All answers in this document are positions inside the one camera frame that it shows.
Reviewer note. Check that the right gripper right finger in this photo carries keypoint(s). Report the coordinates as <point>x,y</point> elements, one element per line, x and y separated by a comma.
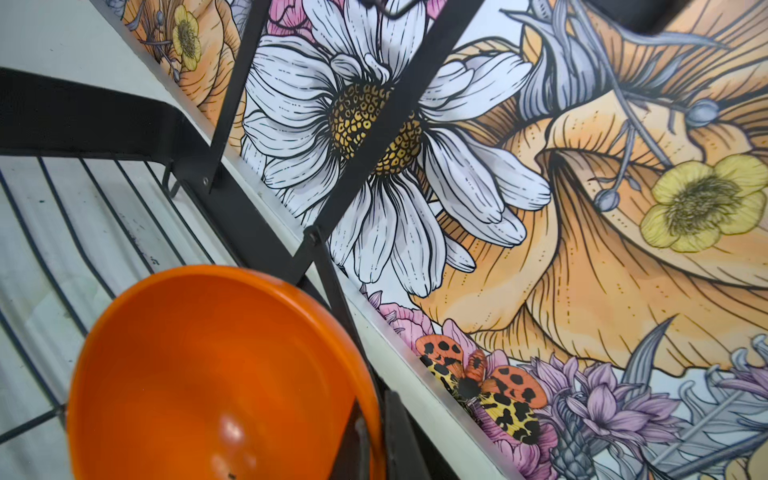
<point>404,458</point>

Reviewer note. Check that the black wire dish rack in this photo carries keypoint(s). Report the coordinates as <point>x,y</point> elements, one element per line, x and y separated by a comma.
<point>46,116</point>

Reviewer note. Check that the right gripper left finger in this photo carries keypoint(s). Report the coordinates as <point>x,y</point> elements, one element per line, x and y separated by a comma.
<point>352,461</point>

